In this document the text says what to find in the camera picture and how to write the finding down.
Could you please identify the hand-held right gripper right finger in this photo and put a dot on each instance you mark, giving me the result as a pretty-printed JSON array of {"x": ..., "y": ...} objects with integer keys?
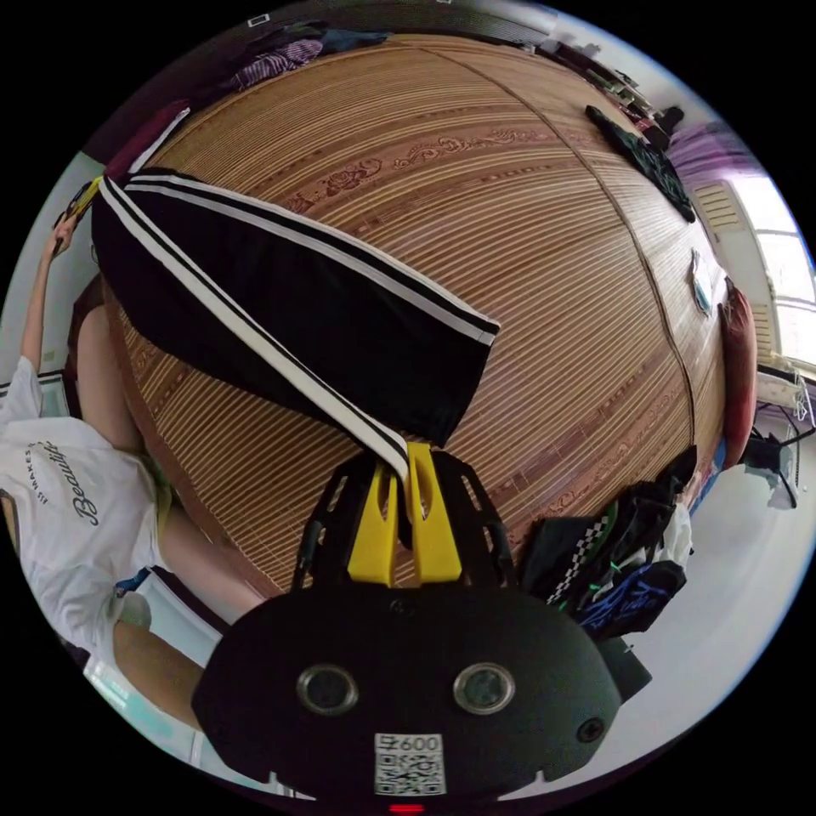
[{"x": 435, "y": 542}]

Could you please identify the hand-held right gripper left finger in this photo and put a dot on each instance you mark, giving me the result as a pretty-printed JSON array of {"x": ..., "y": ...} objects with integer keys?
[{"x": 373, "y": 542}]

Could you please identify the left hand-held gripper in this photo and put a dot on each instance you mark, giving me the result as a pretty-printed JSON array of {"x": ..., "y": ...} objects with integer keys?
[{"x": 67, "y": 220}]

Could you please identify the black sweatpants with white stripes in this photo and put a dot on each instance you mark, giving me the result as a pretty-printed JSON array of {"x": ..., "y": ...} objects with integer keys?
[{"x": 299, "y": 306}]

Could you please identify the person's left forearm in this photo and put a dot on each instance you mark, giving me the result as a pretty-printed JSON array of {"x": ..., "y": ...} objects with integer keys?
[{"x": 42, "y": 299}]

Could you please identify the person's left hand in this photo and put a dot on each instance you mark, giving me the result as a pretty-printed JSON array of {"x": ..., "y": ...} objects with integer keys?
[{"x": 58, "y": 241}]

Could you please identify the dark red folded cloth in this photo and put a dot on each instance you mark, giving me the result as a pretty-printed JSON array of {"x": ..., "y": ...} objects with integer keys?
[{"x": 143, "y": 137}]

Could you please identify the pile of clothes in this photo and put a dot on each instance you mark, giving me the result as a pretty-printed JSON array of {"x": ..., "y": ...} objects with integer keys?
[
  {"x": 612, "y": 548},
  {"x": 287, "y": 54}
]

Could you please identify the bed with woven mat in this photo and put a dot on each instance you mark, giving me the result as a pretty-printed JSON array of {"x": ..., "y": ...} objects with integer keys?
[{"x": 510, "y": 268}]

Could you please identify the person's body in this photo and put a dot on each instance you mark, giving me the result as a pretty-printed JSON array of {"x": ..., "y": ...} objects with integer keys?
[{"x": 70, "y": 484}]

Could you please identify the dark red pillow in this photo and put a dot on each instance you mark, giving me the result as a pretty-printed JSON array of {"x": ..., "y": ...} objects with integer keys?
[{"x": 741, "y": 376}]

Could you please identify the small white and teal packet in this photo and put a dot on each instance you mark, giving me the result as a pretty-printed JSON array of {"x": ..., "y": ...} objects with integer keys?
[{"x": 701, "y": 283}]

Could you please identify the black garment with green print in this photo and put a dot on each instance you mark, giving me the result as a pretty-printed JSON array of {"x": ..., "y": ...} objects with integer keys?
[{"x": 644, "y": 159}]

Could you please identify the window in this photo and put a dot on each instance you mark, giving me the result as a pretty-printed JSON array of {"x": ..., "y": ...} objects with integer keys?
[{"x": 787, "y": 280}]

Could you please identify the purple curtain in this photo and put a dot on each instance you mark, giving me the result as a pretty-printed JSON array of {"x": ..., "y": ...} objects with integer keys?
[{"x": 711, "y": 150}]

